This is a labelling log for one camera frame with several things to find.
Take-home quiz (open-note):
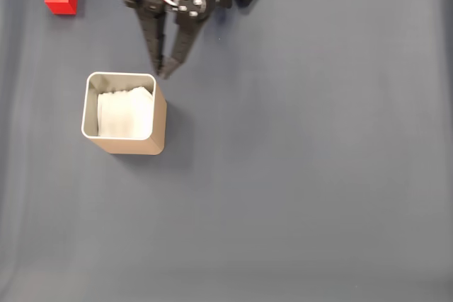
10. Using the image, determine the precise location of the tan square metal box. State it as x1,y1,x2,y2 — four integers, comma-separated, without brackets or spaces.
81,71,168,156

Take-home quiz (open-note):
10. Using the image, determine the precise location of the white tissue paper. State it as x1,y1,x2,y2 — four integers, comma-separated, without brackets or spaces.
96,85,154,139

